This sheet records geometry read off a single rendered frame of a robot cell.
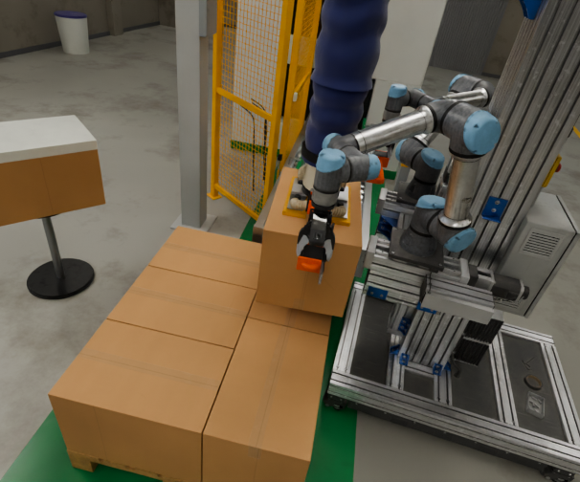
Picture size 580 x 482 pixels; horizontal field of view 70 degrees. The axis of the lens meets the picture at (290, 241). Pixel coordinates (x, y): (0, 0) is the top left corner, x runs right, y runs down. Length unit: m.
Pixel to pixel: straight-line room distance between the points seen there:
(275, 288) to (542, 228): 1.11
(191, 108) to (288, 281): 1.67
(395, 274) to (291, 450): 0.81
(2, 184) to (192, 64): 1.33
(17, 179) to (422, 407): 2.33
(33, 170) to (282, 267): 1.42
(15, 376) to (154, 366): 1.02
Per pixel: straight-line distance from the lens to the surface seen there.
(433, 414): 2.31
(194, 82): 3.02
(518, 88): 1.74
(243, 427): 1.68
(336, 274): 1.75
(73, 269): 3.19
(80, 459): 2.21
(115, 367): 1.87
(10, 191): 2.55
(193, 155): 3.21
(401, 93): 1.99
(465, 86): 2.33
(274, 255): 1.72
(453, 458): 2.51
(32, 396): 2.58
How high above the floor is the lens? 2.00
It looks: 35 degrees down
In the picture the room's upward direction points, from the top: 9 degrees clockwise
